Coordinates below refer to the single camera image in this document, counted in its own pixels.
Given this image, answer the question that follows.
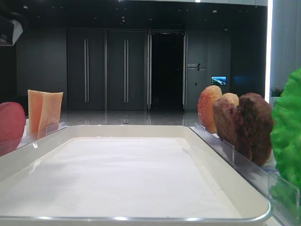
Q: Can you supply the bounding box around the right orange cheese slice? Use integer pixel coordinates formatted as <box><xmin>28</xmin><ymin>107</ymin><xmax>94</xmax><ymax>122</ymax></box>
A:
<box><xmin>38</xmin><ymin>92</ymin><xmax>63</xmax><ymax>131</ymax></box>

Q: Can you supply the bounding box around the clear patty holder rail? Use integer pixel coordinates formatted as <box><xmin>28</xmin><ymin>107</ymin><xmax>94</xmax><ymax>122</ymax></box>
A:
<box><xmin>210</xmin><ymin>134</ymin><xmax>278</xmax><ymax>175</ymax></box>

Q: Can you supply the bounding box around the potted plant with flowers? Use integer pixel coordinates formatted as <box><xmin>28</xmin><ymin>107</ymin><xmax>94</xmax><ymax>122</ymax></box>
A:
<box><xmin>269</xmin><ymin>87</ymin><xmax>284</xmax><ymax>108</ymax></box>

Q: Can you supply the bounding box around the bread slice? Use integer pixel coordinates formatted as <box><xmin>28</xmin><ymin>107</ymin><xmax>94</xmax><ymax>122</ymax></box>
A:
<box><xmin>198</xmin><ymin>85</ymin><xmax>222</xmax><ymax>133</ymax></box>
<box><xmin>222</xmin><ymin>93</ymin><xmax>239</xmax><ymax>106</ymax></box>

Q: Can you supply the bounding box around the front bread slice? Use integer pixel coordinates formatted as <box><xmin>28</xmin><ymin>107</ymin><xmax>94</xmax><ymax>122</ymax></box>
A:
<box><xmin>222</xmin><ymin>93</ymin><xmax>239</xmax><ymax>106</ymax></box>

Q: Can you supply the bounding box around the middle dark double door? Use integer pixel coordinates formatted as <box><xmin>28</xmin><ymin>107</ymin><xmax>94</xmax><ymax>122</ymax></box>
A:
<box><xmin>108</xmin><ymin>30</ymin><xmax>145</xmax><ymax>111</ymax></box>

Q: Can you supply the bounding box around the clear lettuce holder rail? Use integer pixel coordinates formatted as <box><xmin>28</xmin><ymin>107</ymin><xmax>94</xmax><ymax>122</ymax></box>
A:
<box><xmin>266</xmin><ymin>169</ymin><xmax>301</xmax><ymax>226</ymax></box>

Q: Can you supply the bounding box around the left dark double door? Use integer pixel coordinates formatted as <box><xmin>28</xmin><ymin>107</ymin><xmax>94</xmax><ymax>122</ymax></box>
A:
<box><xmin>67</xmin><ymin>29</ymin><xmax>105</xmax><ymax>111</ymax></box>

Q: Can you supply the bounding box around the small wall display screen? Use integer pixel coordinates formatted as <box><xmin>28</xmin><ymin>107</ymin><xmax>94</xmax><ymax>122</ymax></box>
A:
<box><xmin>211</xmin><ymin>76</ymin><xmax>227</xmax><ymax>86</ymax></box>

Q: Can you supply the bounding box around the rear bread slice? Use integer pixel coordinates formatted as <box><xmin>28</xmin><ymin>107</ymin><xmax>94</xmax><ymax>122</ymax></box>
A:
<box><xmin>198</xmin><ymin>85</ymin><xmax>222</xmax><ymax>133</ymax></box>

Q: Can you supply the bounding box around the front brown meat patty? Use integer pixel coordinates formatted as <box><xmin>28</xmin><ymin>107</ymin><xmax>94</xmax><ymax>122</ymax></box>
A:
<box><xmin>238</xmin><ymin>93</ymin><xmax>274</xmax><ymax>166</ymax></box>

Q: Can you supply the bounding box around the orange cheese slice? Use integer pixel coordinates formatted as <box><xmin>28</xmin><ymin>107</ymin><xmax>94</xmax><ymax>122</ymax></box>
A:
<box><xmin>27</xmin><ymin>89</ymin><xmax>44</xmax><ymax>134</ymax></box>
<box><xmin>38</xmin><ymin>92</ymin><xmax>63</xmax><ymax>131</ymax></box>

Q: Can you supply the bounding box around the white serving tray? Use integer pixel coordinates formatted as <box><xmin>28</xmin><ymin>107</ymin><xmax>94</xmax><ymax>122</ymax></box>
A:
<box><xmin>0</xmin><ymin>125</ymin><xmax>271</xmax><ymax>226</ymax></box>

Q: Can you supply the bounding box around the green lettuce leaf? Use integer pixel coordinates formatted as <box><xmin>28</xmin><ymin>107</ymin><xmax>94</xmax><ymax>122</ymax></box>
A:
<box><xmin>269</xmin><ymin>67</ymin><xmax>301</xmax><ymax>208</ymax></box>

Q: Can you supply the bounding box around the clear bread holder rail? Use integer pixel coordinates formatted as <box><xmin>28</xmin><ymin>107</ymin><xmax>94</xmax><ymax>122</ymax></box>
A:
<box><xmin>190</xmin><ymin>123</ymin><xmax>219</xmax><ymax>139</ymax></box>

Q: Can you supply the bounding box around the dark double door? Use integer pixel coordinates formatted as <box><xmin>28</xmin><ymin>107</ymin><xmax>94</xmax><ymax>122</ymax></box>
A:
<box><xmin>108</xmin><ymin>30</ymin><xmax>145</xmax><ymax>111</ymax></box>
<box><xmin>67</xmin><ymin>29</ymin><xmax>105</xmax><ymax>111</ymax></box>

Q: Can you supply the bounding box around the brown meat patty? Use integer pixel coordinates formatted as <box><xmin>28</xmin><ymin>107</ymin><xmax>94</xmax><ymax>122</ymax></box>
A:
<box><xmin>213</xmin><ymin>97</ymin><xmax>238</xmax><ymax>146</ymax></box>
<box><xmin>238</xmin><ymin>93</ymin><xmax>274</xmax><ymax>166</ymax></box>

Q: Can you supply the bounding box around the red tomato slice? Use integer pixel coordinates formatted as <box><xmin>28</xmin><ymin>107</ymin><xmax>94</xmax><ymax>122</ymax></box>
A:
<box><xmin>0</xmin><ymin>102</ymin><xmax>26</xmax><ymax>156</ymax></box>

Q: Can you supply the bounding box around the rear brown meat patty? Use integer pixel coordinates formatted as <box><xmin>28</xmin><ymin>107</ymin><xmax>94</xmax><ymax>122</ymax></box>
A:
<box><xmin>213</xmin><ymin>97</ymin><xmax>238</xmax><ymax>146</ymax></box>

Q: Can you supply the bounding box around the left orange cheese slice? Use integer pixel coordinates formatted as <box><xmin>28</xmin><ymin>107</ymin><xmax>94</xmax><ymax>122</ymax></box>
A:
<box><xmin>27</xmin><ymin>89</ymin><xmax>44</xmax><ymax>134</ymax></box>

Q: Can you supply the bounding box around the clear cheese holder rail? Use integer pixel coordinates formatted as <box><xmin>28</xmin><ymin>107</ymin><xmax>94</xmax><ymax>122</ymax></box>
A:
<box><xmin>21</xmin><ymin>120</ymin><xmax>67</xmax><ymax>143</ymax></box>

